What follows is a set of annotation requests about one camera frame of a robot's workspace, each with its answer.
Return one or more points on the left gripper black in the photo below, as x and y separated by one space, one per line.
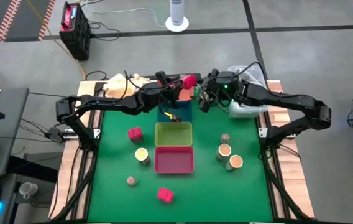
165 93

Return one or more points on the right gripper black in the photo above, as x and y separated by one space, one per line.
215 88

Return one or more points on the red spice tin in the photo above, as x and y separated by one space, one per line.
189 81
165 194
135 133

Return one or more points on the small jar brown spice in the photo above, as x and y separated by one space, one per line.
225 137
131 181

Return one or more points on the glass jar orange spice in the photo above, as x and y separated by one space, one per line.
224 150
235 161

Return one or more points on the glass jar yellow spice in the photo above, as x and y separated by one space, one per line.
141 154

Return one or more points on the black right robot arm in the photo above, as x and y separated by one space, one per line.
288 99

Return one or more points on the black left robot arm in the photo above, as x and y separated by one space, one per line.
108 104

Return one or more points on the potted succulent plant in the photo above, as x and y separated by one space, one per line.
199 92

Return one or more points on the orange plastic bin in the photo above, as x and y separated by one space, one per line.
185 95

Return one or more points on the blue plastic bin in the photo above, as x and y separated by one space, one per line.
186 111

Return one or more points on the yellow tag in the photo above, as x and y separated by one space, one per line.
167 116

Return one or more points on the yellow-green plastic bin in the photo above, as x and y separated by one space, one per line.
173 134

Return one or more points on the clear plastic storage box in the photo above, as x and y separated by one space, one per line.
241 112

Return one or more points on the yellow cloth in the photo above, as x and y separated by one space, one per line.
117 87

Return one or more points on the magenta plastic bin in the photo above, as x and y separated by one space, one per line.
174 160

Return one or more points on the silver mounting plate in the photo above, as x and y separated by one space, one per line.
97 133
262 132

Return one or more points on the white tower fan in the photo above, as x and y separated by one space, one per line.
176 12

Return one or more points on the green table mat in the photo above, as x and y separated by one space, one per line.
201 193

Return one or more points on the black red toolbox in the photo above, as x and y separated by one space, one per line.
77 37

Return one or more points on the dark grey desk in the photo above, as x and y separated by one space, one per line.
11 105

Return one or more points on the white mug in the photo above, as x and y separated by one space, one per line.
29 188

